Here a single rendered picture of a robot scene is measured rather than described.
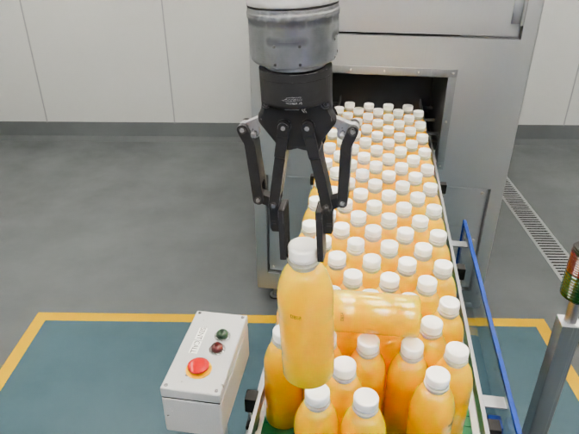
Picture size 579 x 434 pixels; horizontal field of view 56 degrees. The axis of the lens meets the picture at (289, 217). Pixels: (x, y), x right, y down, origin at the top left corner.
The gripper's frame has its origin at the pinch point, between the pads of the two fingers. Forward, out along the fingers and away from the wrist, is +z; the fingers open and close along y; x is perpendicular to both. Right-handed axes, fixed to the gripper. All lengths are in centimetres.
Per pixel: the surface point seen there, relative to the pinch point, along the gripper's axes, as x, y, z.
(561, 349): 28, 44, 41
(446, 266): 42, 23, 33
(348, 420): 2.3, 5.6, 35.6
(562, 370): 28, 45, 47
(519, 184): 332, 108, 157
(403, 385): 13.4, 14.2, 38.7
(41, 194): 256, -236, 140
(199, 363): 6.7, -19.6, 31.1
